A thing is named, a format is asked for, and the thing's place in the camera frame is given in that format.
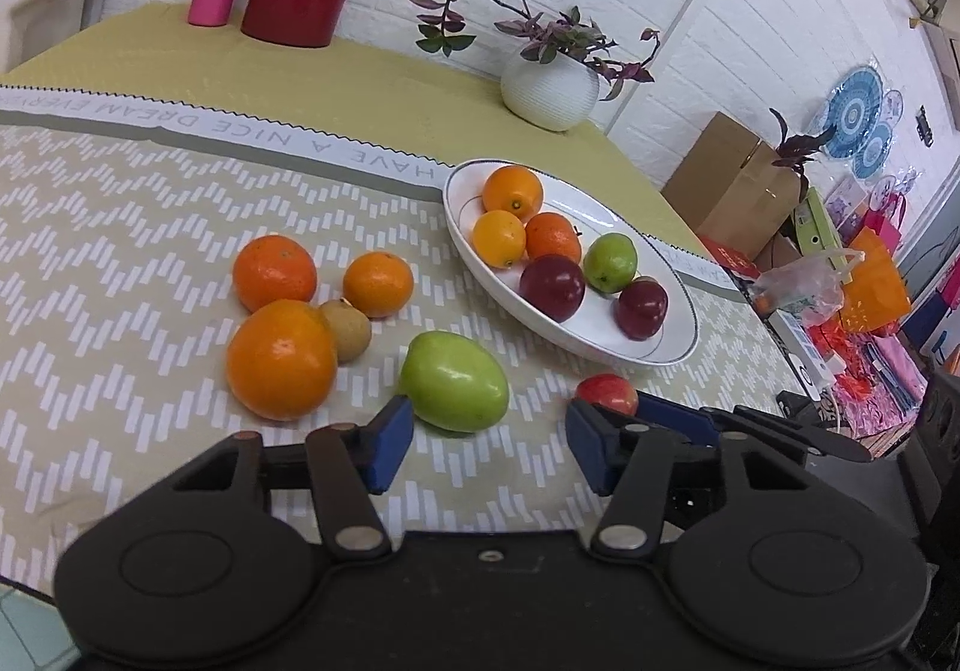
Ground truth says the dark red plum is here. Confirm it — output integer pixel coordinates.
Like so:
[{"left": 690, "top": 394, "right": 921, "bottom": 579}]
[
  {"left": 613, "top": 276, "right": 669, "bottom": 341},
  {"left": 517, "top": 255, "right": 586, "bottom": 323}
]

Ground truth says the small green apple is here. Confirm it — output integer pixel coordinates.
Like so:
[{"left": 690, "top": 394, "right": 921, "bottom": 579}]
[{"left": 583, "top": 232, "right": 638, "bottom": 295}]

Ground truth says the orange with stem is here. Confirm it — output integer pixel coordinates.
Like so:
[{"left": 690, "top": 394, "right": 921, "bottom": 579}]
[{"left": 526, "top": 212, "right": 583, "bottom": 263}]

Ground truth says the small yellow orange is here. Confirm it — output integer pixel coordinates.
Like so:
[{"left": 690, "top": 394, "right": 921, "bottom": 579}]
[{"left": 470, "top": 209, "right": 526, "bottom": 269}]

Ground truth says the large orange front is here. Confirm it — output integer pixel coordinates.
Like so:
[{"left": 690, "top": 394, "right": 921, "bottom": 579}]
[{"left": 482, "top": 166, "right": 544, "bottom": 222}]

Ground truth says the red yellow apple near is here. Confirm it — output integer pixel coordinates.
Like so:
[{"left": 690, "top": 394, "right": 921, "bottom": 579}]
[{"left": 574, "top": 373, "right": 640, "bottom": 416}]

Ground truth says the large green apple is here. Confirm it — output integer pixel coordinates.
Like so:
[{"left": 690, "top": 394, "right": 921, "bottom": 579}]
[{"left": 397, "top": 331, "right": 509, "bottom": 434}]

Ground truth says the white porcelain plate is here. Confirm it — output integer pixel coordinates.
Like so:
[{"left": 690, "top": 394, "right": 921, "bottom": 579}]
[{"left": 443, "top": 159, "right": 700, "bottom": 369}]

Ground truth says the small orange back right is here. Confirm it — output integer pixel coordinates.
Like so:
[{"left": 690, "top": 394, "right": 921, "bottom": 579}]
[{"left": 342, "top": 251, "right": 413, "bottom": 320}]

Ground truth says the red envelope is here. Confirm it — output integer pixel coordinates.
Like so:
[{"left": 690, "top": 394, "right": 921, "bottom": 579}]
[{"left": 700, "top": 235, "right": 760, "bottom": 281}]

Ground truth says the clear plastic bag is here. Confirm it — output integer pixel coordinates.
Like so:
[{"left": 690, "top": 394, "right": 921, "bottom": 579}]
[{"left": 748, "top": 248, "right": 866, "bottom": 328}]

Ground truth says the orange gift bag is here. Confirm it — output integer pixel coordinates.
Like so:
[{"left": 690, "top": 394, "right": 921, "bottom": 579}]
[{"left": 839, "top": 227, "right": 911, "bottom": 333}]

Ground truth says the small orange back left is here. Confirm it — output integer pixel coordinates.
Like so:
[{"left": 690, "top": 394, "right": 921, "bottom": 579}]
[{"left": 233, "top": 235, "right": 317, "bottom": 311}]

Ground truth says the brown cardboard box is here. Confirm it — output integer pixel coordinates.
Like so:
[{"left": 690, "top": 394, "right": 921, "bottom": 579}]
[{"left": 662, "top": 113, "right": 800, "bottom": 260}]

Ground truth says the purple plant in box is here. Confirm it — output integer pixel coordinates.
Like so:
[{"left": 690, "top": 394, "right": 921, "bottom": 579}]
[{"left": 770, "top": 107, "right": 836, "bottom": 201}]

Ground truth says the white pot purple plant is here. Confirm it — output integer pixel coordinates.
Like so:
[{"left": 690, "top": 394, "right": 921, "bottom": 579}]
[{"left": 407, "top": 0, "right": 662, "bottom": 133}]

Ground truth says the blue round wall decoration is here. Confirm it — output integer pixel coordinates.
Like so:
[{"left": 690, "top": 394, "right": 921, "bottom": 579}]
[{"left": 825, "top": 65, "right": 884, "bottom": 159}]

